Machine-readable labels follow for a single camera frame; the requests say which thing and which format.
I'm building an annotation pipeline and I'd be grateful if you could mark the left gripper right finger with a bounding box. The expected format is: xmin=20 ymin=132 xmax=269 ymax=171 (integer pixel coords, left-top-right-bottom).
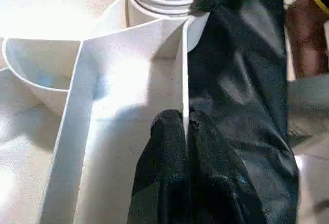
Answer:
xmin=188 ymin=109 xmax=267 ymax=224

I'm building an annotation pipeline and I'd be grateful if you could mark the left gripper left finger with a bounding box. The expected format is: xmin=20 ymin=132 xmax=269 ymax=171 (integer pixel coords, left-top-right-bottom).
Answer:
xmin=130 ymin=109 xmax=191 ymax=224

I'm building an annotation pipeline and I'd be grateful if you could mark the black plastic mat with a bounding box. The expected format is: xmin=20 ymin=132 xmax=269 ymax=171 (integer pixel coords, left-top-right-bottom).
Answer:
xmin=186 ymin=0 xmax=301 ymax=224

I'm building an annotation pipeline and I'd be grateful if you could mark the person's bare leg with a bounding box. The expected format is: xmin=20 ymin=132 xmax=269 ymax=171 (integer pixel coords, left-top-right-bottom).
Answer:
xmin=284 ymin=0 xmax=329 ymax=81

